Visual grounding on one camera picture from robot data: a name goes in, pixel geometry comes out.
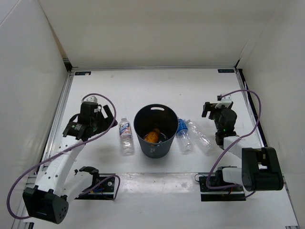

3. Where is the clear bottle white red label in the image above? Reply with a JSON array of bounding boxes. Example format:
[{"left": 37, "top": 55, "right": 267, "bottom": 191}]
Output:
[{"left": 118, "top": 117, "right": 134, "bottom": 156}]

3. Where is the orange juice bottle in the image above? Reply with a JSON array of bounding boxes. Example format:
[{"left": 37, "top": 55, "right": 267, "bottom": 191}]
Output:
[{"left": 144, "top": 128, "right": 160, "bottom": 143}]

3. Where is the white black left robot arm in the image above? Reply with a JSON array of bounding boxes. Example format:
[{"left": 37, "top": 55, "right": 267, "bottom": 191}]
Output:
[{"left": 22, "top": 102, "right": 117, "bottom": 224}]

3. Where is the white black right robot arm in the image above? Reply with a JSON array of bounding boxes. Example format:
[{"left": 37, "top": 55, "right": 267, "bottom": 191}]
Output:
[{"left": 202, "top": 102, "right": 284, "bottom": 192}]

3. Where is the dark grey plastic bin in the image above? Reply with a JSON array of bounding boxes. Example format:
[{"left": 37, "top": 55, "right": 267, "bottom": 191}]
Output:
[{"left": 133, "top": 104, "right": 178, "bottom": 159}]

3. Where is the clear unlabelled plastic bottle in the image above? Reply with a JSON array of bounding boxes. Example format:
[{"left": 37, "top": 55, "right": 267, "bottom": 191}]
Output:
[{"left": 186, "top": 120, "right": 212, "bottom": 156}]

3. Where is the dark logo sticker right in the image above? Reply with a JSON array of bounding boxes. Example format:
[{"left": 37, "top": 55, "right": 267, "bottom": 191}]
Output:
[{"left": 217, "top": 69, "right": 235, "bottom": 73}]

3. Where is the dark logo sticker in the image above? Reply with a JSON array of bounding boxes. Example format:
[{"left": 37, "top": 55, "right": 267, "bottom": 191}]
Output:
[
  {"left": 74, "top": 71, "right": 91, "bottom": 76},
  {"left": 217, "top": 69, "right": 235, "bottom": 73}
]

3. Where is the dark logo sticker left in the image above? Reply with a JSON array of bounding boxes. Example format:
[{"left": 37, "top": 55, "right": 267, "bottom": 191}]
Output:
[{"left": 74, "top": 71, "right": 91, "bottom": 76}]

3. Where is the clear bottle blue label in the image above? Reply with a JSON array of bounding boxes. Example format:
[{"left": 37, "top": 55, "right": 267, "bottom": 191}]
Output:
[{"left": 176, "top": 118, "right": 193, "bottom": 152}]

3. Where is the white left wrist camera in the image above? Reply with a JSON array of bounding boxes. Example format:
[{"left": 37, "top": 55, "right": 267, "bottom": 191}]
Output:
[{"left": 81, "top": 95, "right": 98, "bottom": 103}]

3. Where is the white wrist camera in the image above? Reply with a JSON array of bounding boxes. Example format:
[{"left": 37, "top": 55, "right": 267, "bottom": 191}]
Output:
[
  {"left": 81, "top": 95, "right": 98, "bottom": 103},
  {"left": 215, "top": 94, "right": 234, "bottom": 109}
]

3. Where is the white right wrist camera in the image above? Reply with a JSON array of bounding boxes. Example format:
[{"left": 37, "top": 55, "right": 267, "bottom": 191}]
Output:
[{"left": 215, "top": 94, "right": 234, "bottom": 109}]

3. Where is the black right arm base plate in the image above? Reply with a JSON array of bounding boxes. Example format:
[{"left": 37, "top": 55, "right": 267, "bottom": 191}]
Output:
[{"left": 198, "top": 176, "right": 246, "bottom": 202}]

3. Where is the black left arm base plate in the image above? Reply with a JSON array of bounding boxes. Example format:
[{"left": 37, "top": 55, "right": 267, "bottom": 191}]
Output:
[{"left": 76, "top": 174, "right": 120, "bottom": 200}]

